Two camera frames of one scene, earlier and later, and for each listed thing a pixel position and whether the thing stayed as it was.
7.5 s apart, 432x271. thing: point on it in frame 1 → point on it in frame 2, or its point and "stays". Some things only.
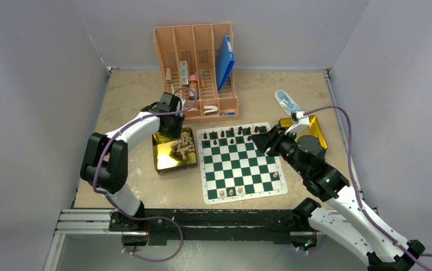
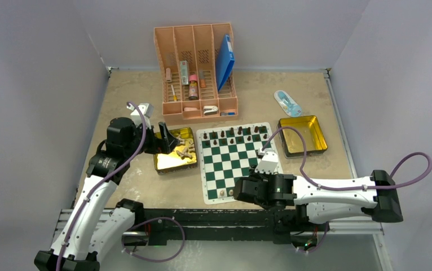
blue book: [225, 61] stays
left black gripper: [174, 134] → [163, 145]
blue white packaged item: [286, 103] stays
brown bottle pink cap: [193, 85] stays
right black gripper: [272, 139] → [254, 174]
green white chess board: [233, 169] stays
